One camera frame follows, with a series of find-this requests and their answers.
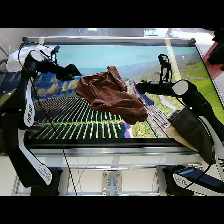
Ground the beige garment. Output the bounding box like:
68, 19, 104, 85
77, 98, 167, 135
165, 123, 202, 154

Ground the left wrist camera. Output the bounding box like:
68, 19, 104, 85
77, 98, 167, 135
49, 44, 62, 63

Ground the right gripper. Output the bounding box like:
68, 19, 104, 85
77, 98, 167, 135
134, 80, 158, 96

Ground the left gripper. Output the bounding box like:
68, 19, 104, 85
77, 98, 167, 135
55, 63, 83, 82

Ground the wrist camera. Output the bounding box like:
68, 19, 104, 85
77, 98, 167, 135
49, 44, 62, 63
157, 53, 174, 84

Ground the black cable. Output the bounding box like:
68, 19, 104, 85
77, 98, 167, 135
18, 46, 78, 197

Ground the silver frame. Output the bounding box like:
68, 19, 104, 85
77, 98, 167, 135
13, 34, 214, 197

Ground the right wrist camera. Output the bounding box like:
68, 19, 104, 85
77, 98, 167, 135
157, 53, 174, 84

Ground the brown shirt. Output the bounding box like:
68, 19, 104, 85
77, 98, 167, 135
75, 65, 149, 126

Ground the dark grey garment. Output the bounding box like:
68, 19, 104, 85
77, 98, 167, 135
168, 107, 215, 165

